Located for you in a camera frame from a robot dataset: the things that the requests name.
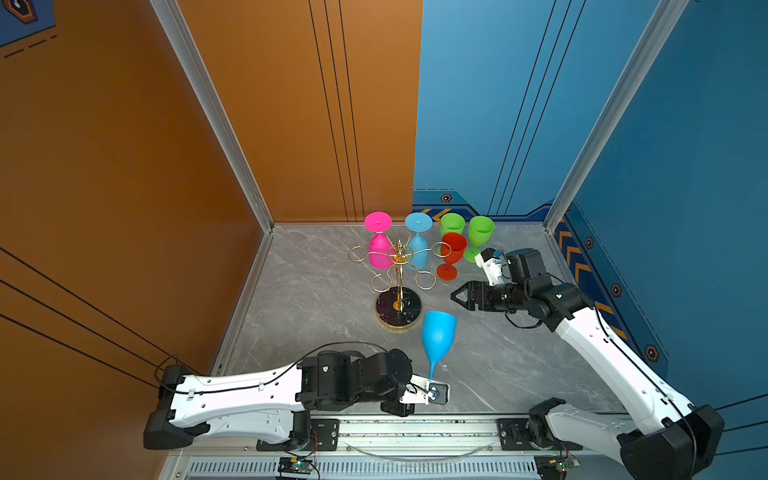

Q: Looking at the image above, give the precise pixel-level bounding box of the magenta wine glass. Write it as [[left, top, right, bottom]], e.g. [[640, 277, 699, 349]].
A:
[[364, 211, 393, 270]]

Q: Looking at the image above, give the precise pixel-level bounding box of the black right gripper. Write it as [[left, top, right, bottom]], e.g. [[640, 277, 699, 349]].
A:
[[449, 280, 529, 311]]

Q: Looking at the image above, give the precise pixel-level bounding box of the gold wire wine glass rack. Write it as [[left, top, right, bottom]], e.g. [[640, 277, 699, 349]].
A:
[[348, 236, 452, 331]]

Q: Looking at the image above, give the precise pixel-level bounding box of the green circuit board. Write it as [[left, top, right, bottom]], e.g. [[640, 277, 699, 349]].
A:
[[277, 456, 321, 479], [534, 456, 581, 480]]

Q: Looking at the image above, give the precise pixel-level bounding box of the aluminium corner post right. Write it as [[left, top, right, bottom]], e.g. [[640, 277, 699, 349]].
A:
[[543, 0, 689, 234]]

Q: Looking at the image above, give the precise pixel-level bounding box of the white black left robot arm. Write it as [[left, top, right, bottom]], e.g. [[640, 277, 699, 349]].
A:
[[143, 343, 429, 450]]

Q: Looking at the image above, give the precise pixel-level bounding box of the aluminium corner post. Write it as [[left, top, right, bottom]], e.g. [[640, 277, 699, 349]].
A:
[[150, 0, 274, 234], [543, 0, 689, 234]]

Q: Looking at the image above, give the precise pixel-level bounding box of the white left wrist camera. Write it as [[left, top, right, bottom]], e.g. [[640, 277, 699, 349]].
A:
[[399, 375, 450, 405]]

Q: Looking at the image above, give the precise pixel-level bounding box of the green wine glass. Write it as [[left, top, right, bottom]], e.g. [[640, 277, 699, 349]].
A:
[[440, 212, 466, 237], [464, 216, 495, 263]]

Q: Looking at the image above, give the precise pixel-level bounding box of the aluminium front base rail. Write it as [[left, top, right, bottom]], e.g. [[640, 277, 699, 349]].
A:
[[161, 412, 685, 480]]

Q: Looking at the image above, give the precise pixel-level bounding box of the aluminium corner post left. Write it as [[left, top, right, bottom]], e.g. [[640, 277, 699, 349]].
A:
[[150, 0, 274, 234]]

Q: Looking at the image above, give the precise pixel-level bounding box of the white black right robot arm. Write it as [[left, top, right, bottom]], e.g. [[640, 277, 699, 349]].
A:
[[451, 248, 725, 479]]

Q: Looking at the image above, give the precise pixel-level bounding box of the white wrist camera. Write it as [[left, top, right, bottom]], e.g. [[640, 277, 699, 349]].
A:
[[399, 375, 450, 405], [474, 248, 510, 286]]

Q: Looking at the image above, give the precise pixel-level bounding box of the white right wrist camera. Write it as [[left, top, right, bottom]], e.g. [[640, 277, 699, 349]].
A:
[[474, 248, 510, 286]]

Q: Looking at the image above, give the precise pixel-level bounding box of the light blue wine glass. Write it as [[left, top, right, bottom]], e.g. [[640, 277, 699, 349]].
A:
[[422, 311, 458, 380]]

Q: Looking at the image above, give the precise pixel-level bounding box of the teal blue wine glass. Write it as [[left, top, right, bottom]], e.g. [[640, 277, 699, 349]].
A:
[[405, 212, 433, 270]]

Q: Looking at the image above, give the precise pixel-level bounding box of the green circuit board left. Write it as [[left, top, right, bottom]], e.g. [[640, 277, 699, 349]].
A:
[[277, 456, 321, 479]]

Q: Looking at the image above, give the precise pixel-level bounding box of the green circuit board right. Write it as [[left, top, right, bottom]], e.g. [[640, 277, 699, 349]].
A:
[[534, 456, 581, 480]]

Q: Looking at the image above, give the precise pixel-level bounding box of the red wine glass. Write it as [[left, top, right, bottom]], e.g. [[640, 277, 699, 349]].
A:
[[436, 232, 468, 281]]

